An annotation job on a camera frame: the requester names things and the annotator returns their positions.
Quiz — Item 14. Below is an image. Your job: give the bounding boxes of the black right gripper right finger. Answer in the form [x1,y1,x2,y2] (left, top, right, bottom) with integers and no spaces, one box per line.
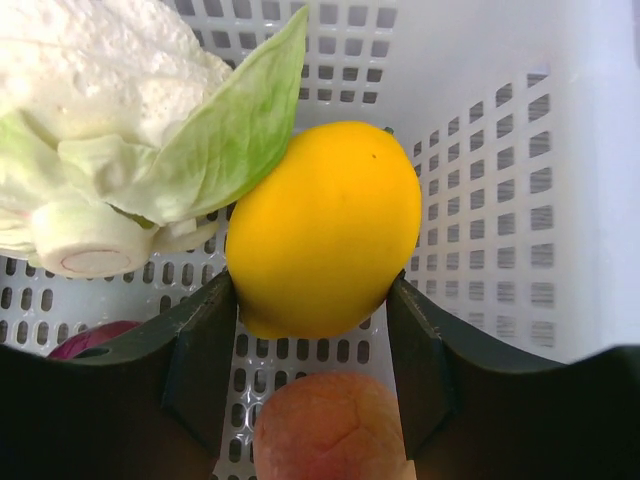
[386,277,639,479]

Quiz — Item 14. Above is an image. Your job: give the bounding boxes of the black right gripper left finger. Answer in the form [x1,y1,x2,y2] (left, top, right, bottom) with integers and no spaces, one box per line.
[1,273,237,479]

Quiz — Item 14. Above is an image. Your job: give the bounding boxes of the yellow lemon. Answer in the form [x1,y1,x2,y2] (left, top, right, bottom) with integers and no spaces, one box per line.
[226,122,422,339]

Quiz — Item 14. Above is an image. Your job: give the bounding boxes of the purple red onion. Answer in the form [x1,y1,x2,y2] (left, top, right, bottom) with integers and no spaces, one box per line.
[48,320,141,360]

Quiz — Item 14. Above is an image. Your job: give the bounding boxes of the peach fruit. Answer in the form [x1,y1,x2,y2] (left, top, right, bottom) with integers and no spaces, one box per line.
[253,372,416,480]

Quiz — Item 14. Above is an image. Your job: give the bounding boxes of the white plastic basket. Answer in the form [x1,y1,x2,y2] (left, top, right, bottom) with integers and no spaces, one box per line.
[1,1,639,479]

